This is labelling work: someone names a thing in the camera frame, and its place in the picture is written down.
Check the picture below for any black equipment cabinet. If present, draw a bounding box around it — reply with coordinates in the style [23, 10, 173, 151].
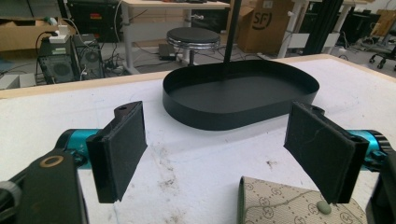
[65, 0, 123, 44]

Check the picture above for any black computer tower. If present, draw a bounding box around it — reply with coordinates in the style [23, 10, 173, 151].
[36, 35, 78, 85]
[73, 33, 106, 80]

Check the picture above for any black oval metal tray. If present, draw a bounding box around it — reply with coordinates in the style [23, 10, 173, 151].
[162, 59, 320, 132]

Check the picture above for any black office chair base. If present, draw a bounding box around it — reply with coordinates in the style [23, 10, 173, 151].
[368, 46, 396, 70]

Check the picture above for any white table leg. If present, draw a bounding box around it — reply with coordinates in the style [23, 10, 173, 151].
[277, 0, 310, 59]

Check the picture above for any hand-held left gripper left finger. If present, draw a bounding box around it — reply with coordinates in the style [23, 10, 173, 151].
[86, 101, 149, 204]

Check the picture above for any beige patterned pouch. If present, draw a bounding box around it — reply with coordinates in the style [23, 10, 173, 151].
[237, 175, 368, 224]

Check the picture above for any black metal frame column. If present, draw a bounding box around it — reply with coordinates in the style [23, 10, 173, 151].
[303, 0, 344, 56]

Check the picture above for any round black stool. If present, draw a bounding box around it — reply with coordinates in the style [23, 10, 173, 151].
[166, 26, 221, 66]

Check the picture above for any white power adapter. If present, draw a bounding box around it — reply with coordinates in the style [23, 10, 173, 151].
[49, 24, 71, 44]

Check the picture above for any open cardboard box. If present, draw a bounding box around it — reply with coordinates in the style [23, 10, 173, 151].
[0, 18, 77, 52]

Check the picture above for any black upright pole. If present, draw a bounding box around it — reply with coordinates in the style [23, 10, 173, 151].
[223, 0, 243, 68]

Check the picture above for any white table cover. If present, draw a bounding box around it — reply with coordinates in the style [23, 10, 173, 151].
[0, 57, 396, 224]

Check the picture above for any cardboard box with black logo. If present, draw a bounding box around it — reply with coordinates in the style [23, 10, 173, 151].
[228, 0, 294, 54]

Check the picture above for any white desk with wooden top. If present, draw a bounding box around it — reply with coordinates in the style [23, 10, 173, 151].
[120, 0, 231, 75]

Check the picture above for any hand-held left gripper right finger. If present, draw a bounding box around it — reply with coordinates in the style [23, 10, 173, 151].
[283, 101, 370, 204]

